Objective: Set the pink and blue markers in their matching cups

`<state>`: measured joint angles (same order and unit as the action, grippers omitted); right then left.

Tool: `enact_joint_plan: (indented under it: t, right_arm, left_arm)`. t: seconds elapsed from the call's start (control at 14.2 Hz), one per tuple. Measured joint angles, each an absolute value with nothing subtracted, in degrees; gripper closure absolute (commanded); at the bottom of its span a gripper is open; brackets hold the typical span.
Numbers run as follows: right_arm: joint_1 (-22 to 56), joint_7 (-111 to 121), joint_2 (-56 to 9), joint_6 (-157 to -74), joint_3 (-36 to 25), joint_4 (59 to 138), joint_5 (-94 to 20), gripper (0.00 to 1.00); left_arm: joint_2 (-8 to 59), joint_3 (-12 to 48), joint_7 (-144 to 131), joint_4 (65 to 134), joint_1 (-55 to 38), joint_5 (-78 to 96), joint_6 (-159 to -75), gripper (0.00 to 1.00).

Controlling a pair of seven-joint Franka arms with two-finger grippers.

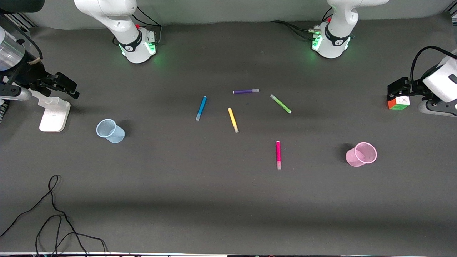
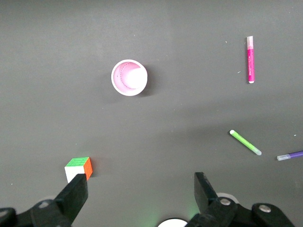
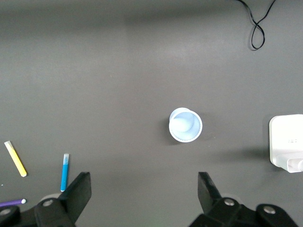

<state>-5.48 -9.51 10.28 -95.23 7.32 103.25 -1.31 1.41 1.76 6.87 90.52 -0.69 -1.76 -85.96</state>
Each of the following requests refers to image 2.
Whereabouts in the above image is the green marker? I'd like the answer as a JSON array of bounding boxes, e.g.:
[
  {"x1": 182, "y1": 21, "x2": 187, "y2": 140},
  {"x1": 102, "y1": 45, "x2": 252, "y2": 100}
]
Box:
[{"x1": 229, "y1": 129, "x2": 262, "y2": 156}]

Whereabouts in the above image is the purple marker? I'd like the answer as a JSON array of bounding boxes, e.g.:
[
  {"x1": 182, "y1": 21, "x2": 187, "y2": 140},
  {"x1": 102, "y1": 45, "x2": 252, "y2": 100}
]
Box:
[{"x1": 276, "y1": 150, "x2": 303, "y2": 162}]

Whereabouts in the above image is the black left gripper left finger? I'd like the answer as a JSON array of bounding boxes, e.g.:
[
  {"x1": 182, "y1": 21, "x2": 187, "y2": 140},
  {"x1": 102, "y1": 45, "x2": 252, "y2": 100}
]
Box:
[{"x1": 0, "y1": 173, "x2": 89, "y2": 227}]

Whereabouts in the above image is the pink plastic cup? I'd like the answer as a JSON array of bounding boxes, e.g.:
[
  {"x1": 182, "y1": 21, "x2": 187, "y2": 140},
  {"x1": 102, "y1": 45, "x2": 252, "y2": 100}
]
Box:
[{"x1": 111, "y1": 59, "x2": 148, "y2": 97}]

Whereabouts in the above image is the pink marker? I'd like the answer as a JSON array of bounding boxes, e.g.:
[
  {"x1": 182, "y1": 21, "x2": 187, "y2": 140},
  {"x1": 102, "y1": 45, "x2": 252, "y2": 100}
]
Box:
[{"x1": 246, "y1": 35, "x2": 256, "y2": 84}]

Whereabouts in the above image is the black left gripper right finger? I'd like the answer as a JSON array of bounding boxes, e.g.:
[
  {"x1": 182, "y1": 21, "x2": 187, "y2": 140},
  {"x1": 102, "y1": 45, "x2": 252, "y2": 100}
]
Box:
[{"x1": 186, "y1": 172, "x2": 295, "y2": 227}]

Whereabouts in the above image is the multicoloured puzzle cube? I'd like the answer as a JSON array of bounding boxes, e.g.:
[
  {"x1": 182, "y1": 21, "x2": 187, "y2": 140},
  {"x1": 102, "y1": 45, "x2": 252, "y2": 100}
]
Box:
[{"x1": 64, "y1": 156, "x2": 93, "y2": 184}]

